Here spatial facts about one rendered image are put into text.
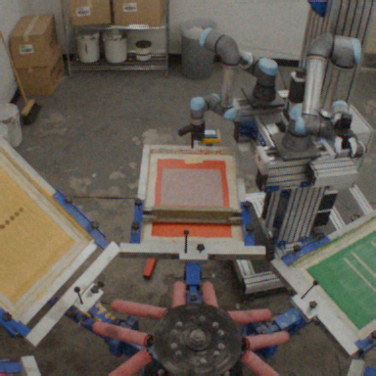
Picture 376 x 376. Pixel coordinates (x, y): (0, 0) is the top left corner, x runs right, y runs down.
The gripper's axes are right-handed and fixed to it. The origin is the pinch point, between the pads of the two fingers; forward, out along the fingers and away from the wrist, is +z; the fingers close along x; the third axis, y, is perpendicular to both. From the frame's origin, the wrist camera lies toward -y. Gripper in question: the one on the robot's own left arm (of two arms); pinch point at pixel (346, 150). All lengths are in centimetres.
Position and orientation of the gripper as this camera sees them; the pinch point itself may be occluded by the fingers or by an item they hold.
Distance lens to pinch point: 170.6
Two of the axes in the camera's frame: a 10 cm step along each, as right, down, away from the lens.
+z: -2.0, 6.7, -7.1
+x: -9.7, -0.6, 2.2
